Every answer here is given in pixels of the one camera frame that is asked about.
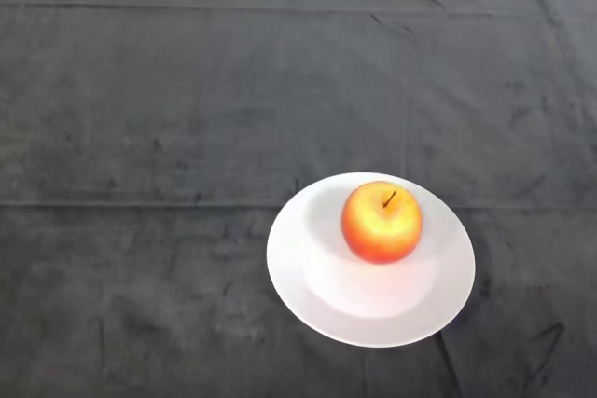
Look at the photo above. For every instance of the red yellow apple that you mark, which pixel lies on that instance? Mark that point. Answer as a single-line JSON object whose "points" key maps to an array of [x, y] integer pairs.
{"points": [[381, 223]]}

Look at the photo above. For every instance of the white round plate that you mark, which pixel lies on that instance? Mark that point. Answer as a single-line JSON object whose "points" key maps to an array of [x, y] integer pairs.
{"points": [[373, 305]]}

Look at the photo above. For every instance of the black table cloth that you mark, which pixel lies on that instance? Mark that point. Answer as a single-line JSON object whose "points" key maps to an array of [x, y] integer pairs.
{"points": [[186, 113]]}

